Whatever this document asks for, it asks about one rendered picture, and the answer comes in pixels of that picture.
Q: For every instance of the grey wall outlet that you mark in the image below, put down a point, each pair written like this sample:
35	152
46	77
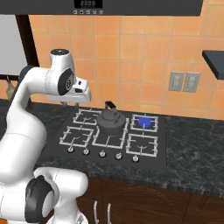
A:
176	81
191	82

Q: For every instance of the yellow oil bottle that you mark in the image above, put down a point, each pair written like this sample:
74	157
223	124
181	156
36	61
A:
10	90

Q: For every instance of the black gas hob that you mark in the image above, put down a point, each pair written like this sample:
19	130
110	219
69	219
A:
157	163

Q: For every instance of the dark brown cupboard door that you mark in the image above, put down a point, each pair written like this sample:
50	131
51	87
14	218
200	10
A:
207	211
145	204
90	192

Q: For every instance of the dark grey kettle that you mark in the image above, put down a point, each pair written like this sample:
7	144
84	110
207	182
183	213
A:
110	122

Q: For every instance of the brown cupboard with grey door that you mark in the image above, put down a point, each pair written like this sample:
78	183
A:
11	43

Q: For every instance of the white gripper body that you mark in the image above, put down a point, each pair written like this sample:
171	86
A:
81	97

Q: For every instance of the dark grey range hood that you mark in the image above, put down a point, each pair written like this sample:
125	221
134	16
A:
145	7

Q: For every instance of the silver hob knob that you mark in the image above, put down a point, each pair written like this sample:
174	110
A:
86	151
70	150
102	153
135	158
118	156

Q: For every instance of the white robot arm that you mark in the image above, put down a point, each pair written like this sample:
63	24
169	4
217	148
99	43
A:
23	140

